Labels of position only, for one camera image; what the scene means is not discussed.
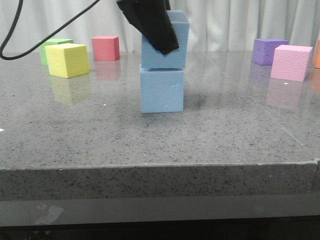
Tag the green foam cube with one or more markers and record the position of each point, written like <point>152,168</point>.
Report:
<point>49,42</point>

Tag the light blue notched foam cube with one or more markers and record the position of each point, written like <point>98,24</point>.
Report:
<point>151,58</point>

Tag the red foam cube left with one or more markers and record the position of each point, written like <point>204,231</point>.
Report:
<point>105,48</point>

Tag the pink foam cube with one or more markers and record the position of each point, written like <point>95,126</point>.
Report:
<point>290,62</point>

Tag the orange foam cube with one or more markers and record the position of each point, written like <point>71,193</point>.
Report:
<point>316,55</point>

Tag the light blue textured foam cube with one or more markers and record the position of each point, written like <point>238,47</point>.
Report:
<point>161,90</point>

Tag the yellow foam cube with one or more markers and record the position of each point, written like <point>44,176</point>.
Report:
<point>67,60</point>

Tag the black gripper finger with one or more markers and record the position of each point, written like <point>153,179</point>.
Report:
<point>151,19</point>

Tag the purple foam cube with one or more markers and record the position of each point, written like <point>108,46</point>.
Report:
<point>264,50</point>

